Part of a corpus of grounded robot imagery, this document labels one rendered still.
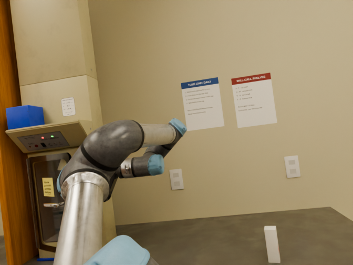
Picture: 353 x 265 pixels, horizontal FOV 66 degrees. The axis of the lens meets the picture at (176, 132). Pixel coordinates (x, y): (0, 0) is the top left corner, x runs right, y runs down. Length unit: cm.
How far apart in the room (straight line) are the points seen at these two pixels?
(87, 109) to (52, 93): 18
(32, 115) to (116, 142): 62
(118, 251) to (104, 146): 37
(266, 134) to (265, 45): 48
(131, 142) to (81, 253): 30
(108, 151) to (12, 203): 76
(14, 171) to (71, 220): 81
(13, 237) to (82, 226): 82
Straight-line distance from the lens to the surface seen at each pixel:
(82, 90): 125
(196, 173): 155
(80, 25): 133
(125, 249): 37
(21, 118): 126
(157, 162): 98
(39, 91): 136
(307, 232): 129
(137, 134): 74
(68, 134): 118
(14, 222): 139
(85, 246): 56
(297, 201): 163
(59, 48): 134
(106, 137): 70
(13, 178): 138
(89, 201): 64
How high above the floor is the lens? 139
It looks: 1 degrees up
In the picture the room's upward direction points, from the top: 7 degrees counter-clockwise
